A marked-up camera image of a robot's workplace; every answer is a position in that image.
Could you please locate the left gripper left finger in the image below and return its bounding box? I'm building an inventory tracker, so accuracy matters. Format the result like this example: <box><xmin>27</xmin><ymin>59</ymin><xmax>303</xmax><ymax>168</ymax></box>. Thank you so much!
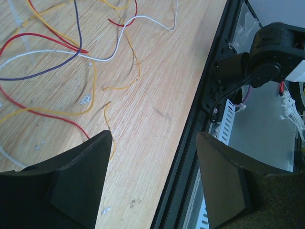
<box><xmin>0</xmin><ymin>130</ymin><xmax>112</xmax><ymax>229</ymax></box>

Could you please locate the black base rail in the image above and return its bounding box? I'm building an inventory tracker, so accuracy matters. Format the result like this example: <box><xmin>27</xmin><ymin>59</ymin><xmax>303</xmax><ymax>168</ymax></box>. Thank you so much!
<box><xmin>151</xmin><ymin>0</ymin><xmax>243</xmax><ymax>229</ymax></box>

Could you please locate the purple wire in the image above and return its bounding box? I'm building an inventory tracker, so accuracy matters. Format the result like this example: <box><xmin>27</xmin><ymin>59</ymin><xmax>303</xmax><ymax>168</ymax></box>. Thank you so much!
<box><xmin>0</xmin><ymin>0</ymin><xmax>83</xmax><ymax>81</ymax></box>

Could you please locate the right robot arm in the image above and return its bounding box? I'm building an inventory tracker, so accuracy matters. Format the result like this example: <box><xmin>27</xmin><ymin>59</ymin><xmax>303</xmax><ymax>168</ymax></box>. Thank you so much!
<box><xmin>203</xmin><ymin>22</ymin><xmax>305</xmax><ymax>123</ymax></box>

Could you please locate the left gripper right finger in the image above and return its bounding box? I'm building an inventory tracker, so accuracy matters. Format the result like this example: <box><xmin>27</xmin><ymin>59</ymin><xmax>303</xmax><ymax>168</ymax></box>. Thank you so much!
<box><xmin>196</xmin><ymin>132</ymin><xmax>305</xmax><ymax>229</ymax></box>

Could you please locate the red wire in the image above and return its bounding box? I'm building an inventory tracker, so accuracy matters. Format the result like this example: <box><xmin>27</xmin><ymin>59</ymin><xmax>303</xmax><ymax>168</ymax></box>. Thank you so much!
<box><xmin>0</xmin><ymin>0</ymin><xmax>139</xmax><ymax>140</ymax></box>

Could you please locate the bundle of white zip ties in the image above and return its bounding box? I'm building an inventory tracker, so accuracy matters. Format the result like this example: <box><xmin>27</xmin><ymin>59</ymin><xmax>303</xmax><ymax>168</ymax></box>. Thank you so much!
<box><xmin>280</xmin><ymin>90</ymin><xmax>305</xmax><ymax>143</ymax></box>

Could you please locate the white wire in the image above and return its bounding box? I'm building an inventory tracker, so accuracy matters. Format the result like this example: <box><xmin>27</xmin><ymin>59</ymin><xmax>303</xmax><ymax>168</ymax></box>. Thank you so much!
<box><xmin>0</xmin><ymin>0</ymin><xmax>179</xmax><ymax>167</ymax></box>

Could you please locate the light blue slotted cable duct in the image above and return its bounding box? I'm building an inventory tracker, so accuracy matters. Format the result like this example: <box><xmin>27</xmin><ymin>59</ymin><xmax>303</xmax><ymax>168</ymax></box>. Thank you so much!
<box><xmin>183</xmin><ymin>100</ymin><xmax>235</xmax><ymax>229</ymax></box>

